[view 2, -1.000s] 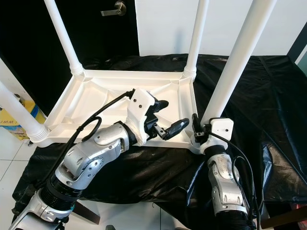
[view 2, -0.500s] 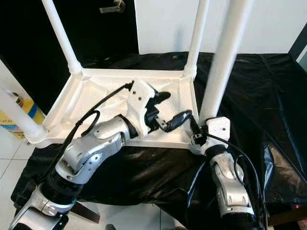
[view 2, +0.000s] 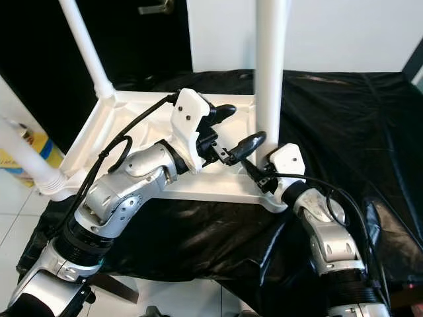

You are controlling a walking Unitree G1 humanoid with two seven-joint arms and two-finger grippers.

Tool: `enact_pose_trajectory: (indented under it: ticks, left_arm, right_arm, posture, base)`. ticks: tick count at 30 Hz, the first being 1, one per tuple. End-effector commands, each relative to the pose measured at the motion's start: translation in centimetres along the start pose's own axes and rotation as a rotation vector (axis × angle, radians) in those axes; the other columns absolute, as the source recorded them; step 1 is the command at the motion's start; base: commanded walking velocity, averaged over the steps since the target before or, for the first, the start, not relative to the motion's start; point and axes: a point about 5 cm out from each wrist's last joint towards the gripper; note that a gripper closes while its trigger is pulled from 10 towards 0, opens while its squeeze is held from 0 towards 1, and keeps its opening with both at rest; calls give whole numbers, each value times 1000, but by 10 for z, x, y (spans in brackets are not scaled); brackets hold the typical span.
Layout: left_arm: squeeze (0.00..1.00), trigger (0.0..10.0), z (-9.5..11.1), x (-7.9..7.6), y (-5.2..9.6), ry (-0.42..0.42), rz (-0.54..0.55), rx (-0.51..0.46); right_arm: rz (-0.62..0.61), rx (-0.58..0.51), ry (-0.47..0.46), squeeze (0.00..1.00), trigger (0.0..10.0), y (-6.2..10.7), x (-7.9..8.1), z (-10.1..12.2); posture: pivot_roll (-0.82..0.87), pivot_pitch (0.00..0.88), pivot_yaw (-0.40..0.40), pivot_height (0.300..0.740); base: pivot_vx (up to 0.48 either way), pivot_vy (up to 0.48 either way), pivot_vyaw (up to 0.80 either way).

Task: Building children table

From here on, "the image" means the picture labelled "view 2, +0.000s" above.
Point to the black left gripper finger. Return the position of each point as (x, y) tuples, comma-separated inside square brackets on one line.
[(223, 112), (248, 146)]

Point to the white plastic table leg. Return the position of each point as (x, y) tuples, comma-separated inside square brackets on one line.
[(26, 155), (271, 66), (86, 46)]

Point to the white plastic table top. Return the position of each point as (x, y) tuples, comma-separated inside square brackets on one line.
[(125, 132)]

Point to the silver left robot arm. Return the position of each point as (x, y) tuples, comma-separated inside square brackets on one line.
[(119, 198)]

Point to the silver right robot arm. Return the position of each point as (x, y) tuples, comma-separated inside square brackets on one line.
[(330, 238)]

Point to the black plastic table sheet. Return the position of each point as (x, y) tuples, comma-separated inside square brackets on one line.
[(238, 251)]

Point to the yellow cardboard box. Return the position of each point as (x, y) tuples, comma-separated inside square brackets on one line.
[(49, 148)]

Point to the brown wooden table leg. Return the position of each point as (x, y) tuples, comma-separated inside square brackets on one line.
[(115, 290)]

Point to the black door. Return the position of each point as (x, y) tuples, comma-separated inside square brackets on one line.
[(39, 53)]

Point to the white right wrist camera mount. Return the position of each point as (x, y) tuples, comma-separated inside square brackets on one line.
[(287, 162)]

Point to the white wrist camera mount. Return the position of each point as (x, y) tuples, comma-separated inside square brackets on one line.
[(188, 122), (287, 162)]

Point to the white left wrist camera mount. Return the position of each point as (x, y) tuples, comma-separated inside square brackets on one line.
[(188, 122)]

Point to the black wall trim strip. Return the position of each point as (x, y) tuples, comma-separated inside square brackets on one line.
[(415, 72)]

